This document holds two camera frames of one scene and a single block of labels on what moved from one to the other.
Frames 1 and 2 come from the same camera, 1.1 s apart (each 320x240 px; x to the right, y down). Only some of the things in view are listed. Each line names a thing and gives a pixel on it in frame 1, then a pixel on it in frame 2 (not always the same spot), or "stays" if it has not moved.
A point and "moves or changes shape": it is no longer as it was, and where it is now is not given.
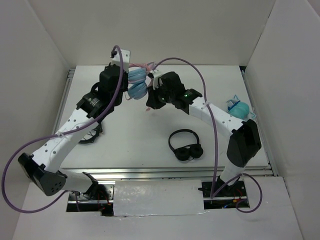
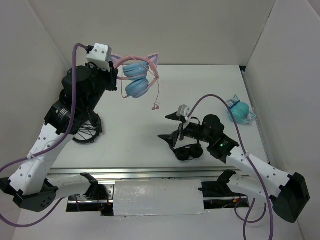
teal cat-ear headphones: (239, 108) stays
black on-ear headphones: (189, 152) stays
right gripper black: (152, 101) to (171, 138)
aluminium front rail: (105, 175) stays
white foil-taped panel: (158, 197) stays
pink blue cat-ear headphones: (137, 76) moves or changes shape
